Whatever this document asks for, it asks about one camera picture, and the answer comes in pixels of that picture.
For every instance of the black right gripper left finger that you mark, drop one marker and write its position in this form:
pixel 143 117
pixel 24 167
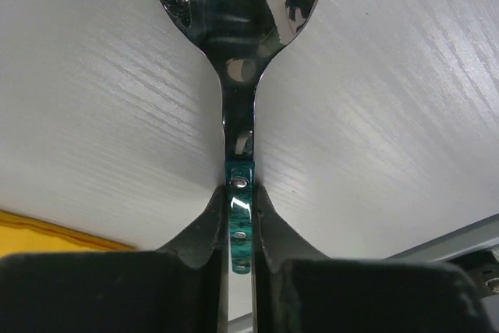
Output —
pixel 180 287

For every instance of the spoon with green handle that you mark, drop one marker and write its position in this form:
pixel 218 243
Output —
pixel 240 38

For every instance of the yellow Pikachu cloth placemat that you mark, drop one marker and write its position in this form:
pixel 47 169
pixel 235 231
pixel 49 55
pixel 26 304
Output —
pixel 21 234

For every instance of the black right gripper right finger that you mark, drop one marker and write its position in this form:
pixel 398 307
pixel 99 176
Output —
pixel 296 288

